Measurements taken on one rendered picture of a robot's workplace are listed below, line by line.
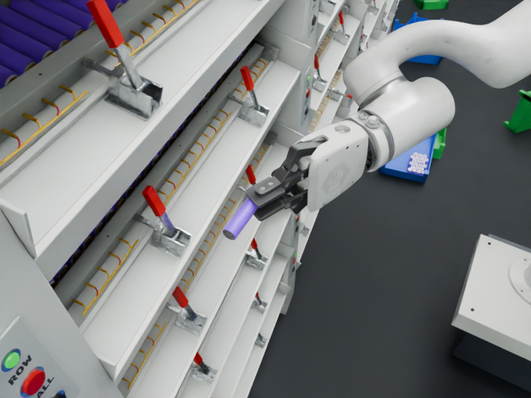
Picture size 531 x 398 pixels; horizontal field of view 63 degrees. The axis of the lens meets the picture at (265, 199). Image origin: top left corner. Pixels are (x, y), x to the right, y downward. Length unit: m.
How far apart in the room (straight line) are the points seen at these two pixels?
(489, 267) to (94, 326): 1.10
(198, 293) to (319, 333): 0.83
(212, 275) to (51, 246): 0.44
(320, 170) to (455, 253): 1.30
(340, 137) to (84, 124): 0.31
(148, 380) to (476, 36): 0.63
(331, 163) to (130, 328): 0.30
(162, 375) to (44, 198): 0.39
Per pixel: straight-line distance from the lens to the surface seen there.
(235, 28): 0.52
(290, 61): 0.83
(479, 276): 1.32
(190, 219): 0.55
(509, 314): 1.28
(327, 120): 1.37
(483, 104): 2.64
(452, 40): 0.67
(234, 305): 0.92
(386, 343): 1.51
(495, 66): 0.67
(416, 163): 1.98
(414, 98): 0.65
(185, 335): 0.68
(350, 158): 0.57
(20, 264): 0.30
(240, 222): 0.52
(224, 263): 0.74
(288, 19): 0.80
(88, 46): 0.41
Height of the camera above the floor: 1.32
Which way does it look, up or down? 46 degrees down
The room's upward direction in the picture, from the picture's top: straight up
